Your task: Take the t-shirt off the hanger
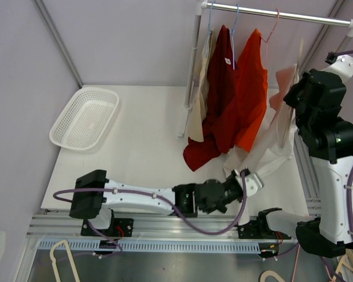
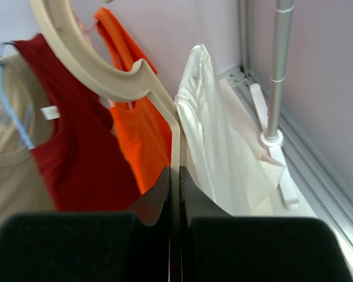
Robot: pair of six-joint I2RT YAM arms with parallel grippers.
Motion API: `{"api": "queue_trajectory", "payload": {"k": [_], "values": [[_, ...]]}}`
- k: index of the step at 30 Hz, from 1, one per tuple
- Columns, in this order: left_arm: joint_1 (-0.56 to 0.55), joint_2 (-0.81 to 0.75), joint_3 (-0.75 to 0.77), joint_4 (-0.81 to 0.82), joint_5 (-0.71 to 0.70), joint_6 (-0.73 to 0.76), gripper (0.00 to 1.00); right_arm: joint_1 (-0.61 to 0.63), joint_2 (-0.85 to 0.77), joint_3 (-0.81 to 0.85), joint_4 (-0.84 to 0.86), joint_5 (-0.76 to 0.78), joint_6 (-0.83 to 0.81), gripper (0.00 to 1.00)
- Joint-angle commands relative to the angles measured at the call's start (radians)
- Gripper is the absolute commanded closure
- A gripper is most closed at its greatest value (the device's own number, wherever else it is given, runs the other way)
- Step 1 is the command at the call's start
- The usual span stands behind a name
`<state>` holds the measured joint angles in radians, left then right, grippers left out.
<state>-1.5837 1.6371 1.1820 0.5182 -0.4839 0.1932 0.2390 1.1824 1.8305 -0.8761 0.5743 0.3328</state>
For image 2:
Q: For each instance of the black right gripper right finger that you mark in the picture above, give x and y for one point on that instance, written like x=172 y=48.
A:
x=220 y=247

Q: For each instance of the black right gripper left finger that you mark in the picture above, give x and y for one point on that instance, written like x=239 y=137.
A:
x=128 y=245

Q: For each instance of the white t-shirt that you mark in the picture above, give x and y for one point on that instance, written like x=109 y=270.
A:
x=239 y=181

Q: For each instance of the beige plastic hanger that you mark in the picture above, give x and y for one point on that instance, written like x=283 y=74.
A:
x=65 y=38

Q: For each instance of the dark red t-shirt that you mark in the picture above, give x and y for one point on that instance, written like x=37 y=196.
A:
x=81 y=163

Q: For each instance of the orange t-shirt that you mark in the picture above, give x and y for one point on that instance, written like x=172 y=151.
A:
x=143 y=134

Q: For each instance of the beige t-shirt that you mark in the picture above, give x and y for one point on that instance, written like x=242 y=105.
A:
x=22 y=188

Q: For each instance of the silver clothes rack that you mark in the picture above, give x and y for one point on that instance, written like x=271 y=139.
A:
x=268 y=113

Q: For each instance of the light blue wire hanger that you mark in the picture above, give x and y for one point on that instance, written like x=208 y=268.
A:
x=14 y=100

